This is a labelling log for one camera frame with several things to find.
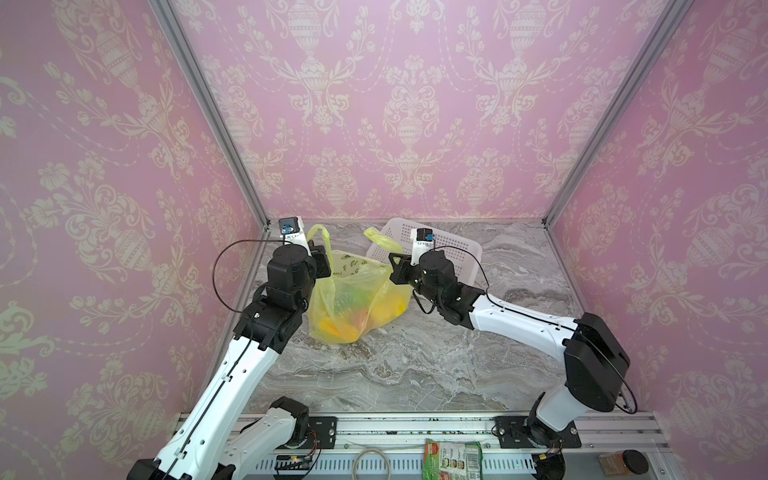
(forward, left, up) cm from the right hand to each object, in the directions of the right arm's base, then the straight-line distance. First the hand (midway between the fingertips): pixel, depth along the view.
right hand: (390, 254), depth 79 cm
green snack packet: (-43, -12, -23) cm, 50 cm away
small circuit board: (-42, +26, -28) cm, 57 cm away
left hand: (-3, +17, +10) cm, 20 cm away
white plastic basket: (+16, -26, -21) cm, 37 cm away
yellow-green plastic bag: (-7, +9, -9) cm, 14 cm away
